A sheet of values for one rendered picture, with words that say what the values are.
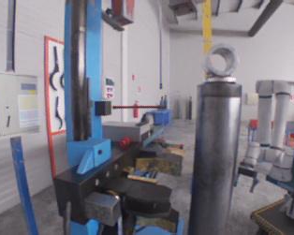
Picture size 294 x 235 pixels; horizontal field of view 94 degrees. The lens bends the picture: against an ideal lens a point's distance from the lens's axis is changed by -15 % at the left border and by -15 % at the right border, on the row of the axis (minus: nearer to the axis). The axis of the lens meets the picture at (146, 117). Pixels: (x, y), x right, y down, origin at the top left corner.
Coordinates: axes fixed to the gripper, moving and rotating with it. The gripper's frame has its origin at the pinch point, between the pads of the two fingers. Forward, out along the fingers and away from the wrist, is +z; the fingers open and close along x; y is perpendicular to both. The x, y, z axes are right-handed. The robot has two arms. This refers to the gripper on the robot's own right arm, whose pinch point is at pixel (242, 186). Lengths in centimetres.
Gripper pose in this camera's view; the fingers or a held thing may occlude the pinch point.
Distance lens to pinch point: 134.8
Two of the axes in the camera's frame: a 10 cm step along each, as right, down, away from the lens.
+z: -3.2, 9.3, -1.6
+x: -4.3, 0.1, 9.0
